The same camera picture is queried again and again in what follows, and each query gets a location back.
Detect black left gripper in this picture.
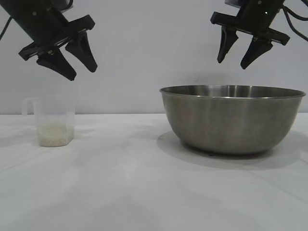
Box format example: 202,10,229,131
0,0,98,81

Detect white uncooked rice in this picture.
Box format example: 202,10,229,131
38,122,74,147

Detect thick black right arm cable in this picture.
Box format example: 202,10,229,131
281,4,308,40

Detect clear plastic measuring cup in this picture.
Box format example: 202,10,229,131
21,96,76,147

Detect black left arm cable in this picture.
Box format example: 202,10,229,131
0,16,13,40

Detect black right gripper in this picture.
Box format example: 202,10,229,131
210,0,291,70

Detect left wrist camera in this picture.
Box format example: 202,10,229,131
56,0,73,13

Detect stainless steel mixing bowl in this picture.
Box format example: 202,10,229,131
159,84,306,154

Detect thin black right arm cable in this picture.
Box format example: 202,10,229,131
287,6,308,22

